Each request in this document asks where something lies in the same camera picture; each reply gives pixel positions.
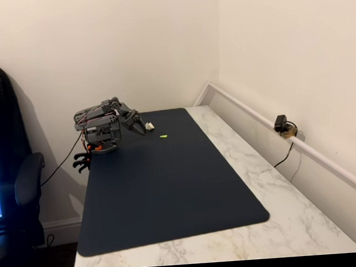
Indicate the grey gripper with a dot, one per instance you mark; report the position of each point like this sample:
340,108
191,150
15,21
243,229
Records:
133,121

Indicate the white notched plastic block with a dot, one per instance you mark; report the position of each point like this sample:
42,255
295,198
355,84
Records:
150,126

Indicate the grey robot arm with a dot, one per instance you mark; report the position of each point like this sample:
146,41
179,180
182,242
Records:
99,120

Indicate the dark blue desk mat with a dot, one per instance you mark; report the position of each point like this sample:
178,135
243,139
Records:
169,186

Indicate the small green piece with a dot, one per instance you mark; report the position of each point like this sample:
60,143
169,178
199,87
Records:
163,136

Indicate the black orange clamp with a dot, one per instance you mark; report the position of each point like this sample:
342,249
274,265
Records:
82,156
82,167

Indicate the white baseboard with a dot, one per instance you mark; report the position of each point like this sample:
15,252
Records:
62,228

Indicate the black office chair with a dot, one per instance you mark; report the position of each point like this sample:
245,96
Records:
7,136

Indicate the black webcam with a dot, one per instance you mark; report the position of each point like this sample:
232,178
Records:
279,123

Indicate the white wall rail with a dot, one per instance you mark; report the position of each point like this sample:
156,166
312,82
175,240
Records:
288,133

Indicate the yellowish tape webcam mount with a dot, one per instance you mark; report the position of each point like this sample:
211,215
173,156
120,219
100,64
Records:
289,133

